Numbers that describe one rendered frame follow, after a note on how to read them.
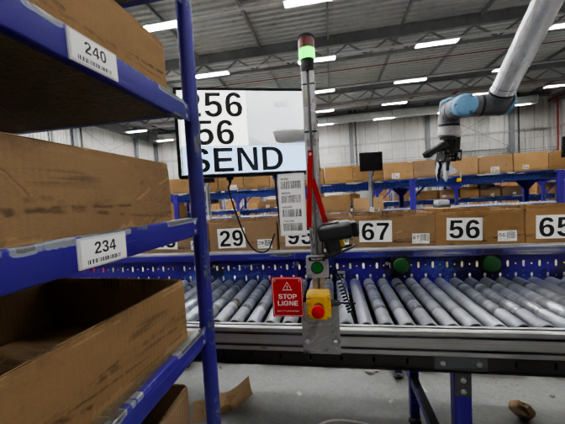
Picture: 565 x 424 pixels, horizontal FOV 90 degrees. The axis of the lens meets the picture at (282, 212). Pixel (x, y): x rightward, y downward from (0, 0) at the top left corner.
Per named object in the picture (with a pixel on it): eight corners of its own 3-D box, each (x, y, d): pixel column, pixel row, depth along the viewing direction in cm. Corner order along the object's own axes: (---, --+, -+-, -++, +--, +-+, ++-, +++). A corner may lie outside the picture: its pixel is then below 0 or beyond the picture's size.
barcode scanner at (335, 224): (363, 254, 81) (356, 218, 80) (322, 261, 83) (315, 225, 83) (361, 250, 87) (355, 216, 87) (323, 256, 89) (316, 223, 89)
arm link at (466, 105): (486, 91, 115) (472, 98, 127) (455, 92, 117) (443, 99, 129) (484, 114, 116) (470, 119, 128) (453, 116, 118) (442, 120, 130)
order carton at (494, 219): (435, 247, 139) (434, 213, 139) (417, 238, 168) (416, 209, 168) (525, 245, 133) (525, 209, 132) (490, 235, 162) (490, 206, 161)
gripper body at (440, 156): (461, 161, 134) (463, 135, 132) (443, 162, 134) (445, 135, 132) (451, 161, 142) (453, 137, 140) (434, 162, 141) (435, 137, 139)
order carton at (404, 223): (353, 249, 146) (351, 216, 145) (350, 240, 175) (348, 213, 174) (435, 247, 139) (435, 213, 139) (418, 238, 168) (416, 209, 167)
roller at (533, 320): (543, 343, 83) (543, 326, 83) (462, 286, 134) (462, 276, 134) (563, 343, 82) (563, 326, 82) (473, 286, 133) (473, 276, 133)
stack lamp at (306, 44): (298, 57, 86) (297, 37, 86) (299, 65, 91) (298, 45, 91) (314, 55, 85) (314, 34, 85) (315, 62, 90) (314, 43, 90)
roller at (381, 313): (381, 339, 91) (380, 324, 90) (362, 287, 142) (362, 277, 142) (397, 339, 90) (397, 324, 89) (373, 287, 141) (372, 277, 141)
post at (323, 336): (303, 353, 91) (287, 71, 87) (304, 346, 96) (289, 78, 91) (341, 355, 89) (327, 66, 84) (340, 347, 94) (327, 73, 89)
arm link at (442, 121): (444, 97, 129) (435, 102, 138) (441, 125, 131) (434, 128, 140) (467, 95, 127) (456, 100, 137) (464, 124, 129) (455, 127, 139)
